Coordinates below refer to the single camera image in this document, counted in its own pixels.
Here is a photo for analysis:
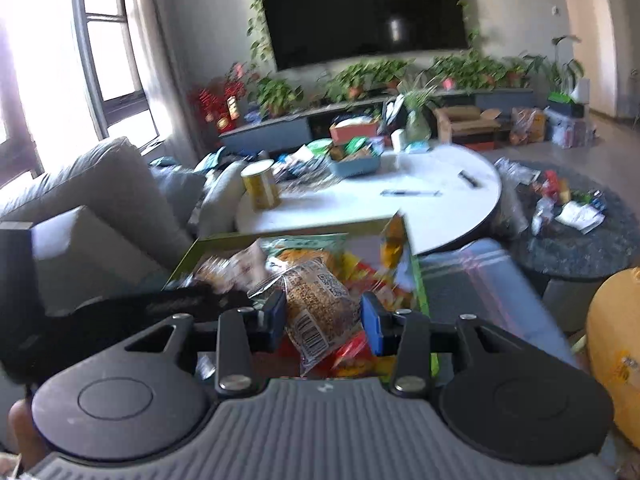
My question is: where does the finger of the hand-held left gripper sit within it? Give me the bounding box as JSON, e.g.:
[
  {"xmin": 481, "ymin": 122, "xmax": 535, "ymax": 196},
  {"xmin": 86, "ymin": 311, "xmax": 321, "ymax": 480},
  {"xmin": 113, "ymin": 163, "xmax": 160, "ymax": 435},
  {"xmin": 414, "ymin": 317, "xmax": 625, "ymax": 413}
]
[{"xmin": 150, "ymin": 280, "xmax": 253, "ymax": 317}]

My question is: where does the black wall television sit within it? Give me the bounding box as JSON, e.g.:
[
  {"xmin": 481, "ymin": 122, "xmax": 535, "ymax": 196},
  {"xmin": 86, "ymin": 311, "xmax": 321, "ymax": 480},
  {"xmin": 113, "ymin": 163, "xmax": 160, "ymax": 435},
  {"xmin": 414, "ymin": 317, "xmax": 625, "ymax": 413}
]
[{"xmin": 255, "ymin": 0, "xmax": 471, "ymax": 72}]

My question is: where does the yellow can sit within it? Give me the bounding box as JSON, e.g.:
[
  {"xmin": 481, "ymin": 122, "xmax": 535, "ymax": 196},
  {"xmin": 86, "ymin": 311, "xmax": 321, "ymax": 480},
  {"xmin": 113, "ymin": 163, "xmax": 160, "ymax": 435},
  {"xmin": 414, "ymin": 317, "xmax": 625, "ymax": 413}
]
[{"xmin": 241, "ymin": 159, "xmax": 282, "ymax": 211}]

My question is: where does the grey blue cushion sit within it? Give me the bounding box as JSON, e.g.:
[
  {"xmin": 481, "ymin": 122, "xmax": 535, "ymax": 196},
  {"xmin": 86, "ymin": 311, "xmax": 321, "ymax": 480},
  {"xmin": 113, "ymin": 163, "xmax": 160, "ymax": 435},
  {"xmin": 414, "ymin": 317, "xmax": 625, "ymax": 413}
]
[{"xmin": 150, "ymin": 165, "xmax": 208, "ymax": 231}]

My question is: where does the dark glass jar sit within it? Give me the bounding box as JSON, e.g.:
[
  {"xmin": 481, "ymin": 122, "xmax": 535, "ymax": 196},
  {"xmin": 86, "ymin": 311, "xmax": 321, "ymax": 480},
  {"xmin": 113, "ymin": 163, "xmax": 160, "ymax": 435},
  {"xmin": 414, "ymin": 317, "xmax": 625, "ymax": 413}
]
[{"xmin": 532, "ymin": 200, "xmax": 551, "ymax": 236}]

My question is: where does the green peanut snack bag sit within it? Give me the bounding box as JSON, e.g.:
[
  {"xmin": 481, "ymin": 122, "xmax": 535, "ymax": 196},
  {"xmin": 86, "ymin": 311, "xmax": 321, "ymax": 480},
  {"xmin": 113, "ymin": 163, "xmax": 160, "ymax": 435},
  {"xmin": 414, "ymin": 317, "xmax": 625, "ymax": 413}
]
[{"xmin": 265, "ymin": 234, "xmax": 351, "ymax": 271}]

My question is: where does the pile of small packets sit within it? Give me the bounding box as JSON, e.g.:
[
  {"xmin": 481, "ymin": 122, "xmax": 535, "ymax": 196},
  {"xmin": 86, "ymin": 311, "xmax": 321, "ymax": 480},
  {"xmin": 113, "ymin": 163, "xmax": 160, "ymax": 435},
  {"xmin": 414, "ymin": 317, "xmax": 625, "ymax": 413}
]
[{"xmin": 275, "ymin": 142, "xmax": 336, "ymax": 191}]

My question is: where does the grey sofa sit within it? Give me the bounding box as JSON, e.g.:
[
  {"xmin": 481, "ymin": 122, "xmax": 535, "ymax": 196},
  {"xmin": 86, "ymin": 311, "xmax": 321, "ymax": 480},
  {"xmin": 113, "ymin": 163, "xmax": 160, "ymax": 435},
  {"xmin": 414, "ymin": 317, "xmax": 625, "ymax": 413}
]
[{"xmin": 0, "ymin": 136, "xmax": 236, "ymax": 321}]

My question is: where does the green cardboard box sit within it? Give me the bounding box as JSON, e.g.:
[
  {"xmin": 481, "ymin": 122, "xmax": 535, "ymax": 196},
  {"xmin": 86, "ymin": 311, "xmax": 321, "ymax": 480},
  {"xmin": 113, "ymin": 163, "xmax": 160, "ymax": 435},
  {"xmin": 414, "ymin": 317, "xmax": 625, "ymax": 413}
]
[{"xmin": 164, "ymin": 214, "xmax": 441, "ymax": 378}]

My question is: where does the blue basket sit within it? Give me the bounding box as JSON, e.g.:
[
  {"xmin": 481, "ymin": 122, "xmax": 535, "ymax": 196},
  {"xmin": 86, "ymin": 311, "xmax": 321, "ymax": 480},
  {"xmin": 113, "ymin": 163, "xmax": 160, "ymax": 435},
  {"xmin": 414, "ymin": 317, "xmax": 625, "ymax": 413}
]
[{"xmin": 330, "ymin": 152, "xmax": 382, "ymax": 178}]

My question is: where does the green black box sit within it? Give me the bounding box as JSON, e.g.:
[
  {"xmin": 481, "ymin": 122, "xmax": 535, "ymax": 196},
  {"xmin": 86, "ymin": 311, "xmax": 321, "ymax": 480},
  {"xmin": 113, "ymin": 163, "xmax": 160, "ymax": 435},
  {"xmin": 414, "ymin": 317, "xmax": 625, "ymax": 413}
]
[{"xmin": 547, "ymin": 92, "xmax": 586, "ymax": 118}]

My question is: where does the dark framed window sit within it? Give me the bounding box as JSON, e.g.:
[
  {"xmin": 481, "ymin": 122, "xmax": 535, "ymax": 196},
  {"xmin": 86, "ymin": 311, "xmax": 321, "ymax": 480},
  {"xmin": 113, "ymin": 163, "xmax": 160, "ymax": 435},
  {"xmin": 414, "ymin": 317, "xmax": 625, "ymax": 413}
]
[{"xmin": 0, "ymin": 0, "xmax": 161, "ymax": 176}]

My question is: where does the brown cardboard box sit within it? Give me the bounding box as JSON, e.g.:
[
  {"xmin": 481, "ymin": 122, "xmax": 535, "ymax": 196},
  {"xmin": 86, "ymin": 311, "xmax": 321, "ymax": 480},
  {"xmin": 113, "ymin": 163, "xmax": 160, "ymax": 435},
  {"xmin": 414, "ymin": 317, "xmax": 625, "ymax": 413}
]
[{"xmin": 434, "ymin": 106, "xmax": 502, "ymax": 143}]

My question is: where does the clear seed packet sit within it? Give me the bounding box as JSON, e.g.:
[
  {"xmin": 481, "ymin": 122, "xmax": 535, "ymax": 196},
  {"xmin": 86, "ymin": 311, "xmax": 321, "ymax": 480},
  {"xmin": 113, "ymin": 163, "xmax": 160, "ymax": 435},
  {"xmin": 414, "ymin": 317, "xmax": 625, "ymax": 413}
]
[{"xmin": 247, "ymin": 257, "xmax": 366, "ymax": 376}]

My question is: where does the red yellow flat packet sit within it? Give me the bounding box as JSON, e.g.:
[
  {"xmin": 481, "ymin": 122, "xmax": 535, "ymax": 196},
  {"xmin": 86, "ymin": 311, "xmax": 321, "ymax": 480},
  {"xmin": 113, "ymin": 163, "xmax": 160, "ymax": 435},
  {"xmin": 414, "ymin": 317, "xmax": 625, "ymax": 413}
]
[{"xmin": 542, "ymin": 170, "xmax": 571, "ymax": 201}]

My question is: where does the clear storage box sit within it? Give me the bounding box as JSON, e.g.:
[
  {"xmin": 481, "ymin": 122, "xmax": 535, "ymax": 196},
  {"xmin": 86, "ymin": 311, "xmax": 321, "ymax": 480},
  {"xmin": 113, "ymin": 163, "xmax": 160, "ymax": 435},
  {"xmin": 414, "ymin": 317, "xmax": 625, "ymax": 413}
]
[{"xmin": 545, "ymin": 110, "xmax": 598, "ymax": 150}]

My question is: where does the clear plastic bag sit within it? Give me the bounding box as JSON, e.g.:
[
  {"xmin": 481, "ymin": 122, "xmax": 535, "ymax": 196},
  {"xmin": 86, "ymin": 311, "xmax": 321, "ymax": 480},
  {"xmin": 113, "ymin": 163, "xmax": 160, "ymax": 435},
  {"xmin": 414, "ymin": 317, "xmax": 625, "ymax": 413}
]
[{"xmin": 492, "ymin": 157, "xmax": 541, "ymax": 241}]

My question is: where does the white crumpled paper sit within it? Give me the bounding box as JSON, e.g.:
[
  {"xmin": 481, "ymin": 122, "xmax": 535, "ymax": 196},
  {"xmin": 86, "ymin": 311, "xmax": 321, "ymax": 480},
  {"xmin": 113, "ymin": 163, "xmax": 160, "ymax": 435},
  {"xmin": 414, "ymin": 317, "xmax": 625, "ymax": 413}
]
[{"xmin": 555, "ymin": 201, "xmax": 605, "ymax": 233}]

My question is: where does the red box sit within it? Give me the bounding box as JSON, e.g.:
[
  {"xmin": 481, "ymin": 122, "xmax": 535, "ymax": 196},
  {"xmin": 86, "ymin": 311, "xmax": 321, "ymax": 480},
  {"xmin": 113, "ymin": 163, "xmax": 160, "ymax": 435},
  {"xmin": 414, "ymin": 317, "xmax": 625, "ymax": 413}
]
[{"xmin": 330, "ymin": 121, "xmax": 381, "ymax": 143}]

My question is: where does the yellow round stool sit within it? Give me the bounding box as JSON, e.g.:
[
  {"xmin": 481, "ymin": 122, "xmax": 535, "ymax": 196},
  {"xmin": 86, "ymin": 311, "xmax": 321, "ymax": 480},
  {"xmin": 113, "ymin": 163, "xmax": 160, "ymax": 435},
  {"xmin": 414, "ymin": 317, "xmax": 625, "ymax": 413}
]
[{"xmin": 586, "ymin": 267, "xmax": 640, "ymax": 448}]

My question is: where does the row of green potted plants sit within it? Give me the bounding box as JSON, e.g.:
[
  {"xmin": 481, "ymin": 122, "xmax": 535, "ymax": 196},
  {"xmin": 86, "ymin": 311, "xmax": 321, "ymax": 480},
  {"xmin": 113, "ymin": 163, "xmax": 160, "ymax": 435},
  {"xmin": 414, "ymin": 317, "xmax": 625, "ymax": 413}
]
[{"xmin": 252, "ymin": 52, "xmax": 531, "ymax": 118}]

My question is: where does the dark round marble table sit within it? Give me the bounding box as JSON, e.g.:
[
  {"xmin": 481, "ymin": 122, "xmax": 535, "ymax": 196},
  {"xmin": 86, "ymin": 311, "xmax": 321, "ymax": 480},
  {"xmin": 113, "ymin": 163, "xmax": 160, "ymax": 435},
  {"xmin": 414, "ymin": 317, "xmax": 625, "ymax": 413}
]
[{"xmin": 492, "ymin": 160, "xmax": 640, "ymax": 281}]

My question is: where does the light grey cushion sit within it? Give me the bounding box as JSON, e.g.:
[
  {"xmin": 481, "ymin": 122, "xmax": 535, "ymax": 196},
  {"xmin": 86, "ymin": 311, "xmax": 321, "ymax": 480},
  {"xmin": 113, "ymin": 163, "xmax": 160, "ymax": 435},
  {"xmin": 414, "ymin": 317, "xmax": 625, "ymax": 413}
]
[{"xmin": 200, "ymin": 160, "xmax": 248, "ymax": 238}]

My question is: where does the person's left hand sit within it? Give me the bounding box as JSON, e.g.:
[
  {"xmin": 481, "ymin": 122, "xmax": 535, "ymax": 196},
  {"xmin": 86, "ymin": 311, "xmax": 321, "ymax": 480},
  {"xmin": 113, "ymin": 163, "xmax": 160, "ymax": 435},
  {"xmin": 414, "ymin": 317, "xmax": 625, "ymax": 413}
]
[{"xmin": 7, "ymin": 400, "xmax": 51, "ymax": 473}]

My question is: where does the white curtain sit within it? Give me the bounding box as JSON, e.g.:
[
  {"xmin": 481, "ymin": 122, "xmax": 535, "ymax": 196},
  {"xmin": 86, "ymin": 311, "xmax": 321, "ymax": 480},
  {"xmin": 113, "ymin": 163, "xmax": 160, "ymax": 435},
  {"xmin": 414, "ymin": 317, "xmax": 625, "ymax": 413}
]
[{"xmin": 122, "ymin": 0, "xmax": 201, "ymax": 161}]

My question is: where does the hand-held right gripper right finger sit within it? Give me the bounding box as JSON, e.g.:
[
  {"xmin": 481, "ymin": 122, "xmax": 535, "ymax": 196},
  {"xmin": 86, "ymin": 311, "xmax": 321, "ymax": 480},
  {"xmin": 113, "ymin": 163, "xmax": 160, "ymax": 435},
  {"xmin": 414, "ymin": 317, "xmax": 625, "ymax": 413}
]
[{"xmin": 360, "ymin": 291, "xmax": 533, "ymax": 396}]

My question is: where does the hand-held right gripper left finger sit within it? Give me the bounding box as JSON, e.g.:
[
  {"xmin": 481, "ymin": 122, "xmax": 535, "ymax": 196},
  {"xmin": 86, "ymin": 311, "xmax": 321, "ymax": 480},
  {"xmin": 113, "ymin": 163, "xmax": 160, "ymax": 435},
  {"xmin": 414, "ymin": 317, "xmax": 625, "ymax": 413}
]
[{"xmin": 121, "ymin": 290, "xmax": 288, "ymax": 395}]

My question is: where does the tall plant in white pot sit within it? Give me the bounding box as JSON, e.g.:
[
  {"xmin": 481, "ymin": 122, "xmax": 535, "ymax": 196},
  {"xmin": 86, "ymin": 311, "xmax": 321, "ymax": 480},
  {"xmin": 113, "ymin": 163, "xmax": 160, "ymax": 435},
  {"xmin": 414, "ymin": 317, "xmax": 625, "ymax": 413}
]
[{"xmin": 525, "ymin": 35, "xmax": 591, "ymax": 106}]

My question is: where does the white round coffee table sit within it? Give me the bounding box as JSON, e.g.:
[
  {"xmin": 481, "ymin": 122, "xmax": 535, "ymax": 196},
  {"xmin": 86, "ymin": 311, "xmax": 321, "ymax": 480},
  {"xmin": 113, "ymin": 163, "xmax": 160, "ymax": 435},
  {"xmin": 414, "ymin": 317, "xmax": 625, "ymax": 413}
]
[{"xmin": 235, "ymin": 145, "xmax": 502, "ymax": 256}]

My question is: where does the grey television cabinet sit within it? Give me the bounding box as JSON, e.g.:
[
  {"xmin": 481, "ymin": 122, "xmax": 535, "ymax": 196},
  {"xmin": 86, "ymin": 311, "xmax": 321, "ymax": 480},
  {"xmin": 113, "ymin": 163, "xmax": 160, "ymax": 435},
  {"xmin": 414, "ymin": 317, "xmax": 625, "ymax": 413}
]
[{"xmin": 218, "ymin": 87, "xmax": 535, "ymax": 156}]

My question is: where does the red berry decoration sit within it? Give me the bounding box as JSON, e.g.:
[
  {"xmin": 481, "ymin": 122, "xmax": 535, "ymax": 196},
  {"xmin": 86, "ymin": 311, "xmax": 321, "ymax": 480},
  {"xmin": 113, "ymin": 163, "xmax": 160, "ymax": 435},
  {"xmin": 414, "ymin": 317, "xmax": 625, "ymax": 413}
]
[{"xmin": 189, "ymin": 62, "xmax": 258, "ymax": 133}]

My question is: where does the spider plant in glass vase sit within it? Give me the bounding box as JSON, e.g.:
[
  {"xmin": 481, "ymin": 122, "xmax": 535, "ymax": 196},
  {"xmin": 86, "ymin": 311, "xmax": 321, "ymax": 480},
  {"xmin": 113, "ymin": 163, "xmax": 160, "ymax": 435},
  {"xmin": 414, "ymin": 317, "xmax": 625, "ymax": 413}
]
[{"xmin": 397, "ymin": 77, "xmax": 451, "ymax": 142}]

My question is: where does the red yellow small packet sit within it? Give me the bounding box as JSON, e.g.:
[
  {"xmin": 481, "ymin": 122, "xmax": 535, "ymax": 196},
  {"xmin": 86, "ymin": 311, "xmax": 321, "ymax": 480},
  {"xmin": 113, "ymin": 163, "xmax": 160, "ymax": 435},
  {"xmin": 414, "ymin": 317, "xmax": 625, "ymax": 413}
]
[{"xmin": 327, "ymin": 330, "xmax": 401, "ymax": 378}]

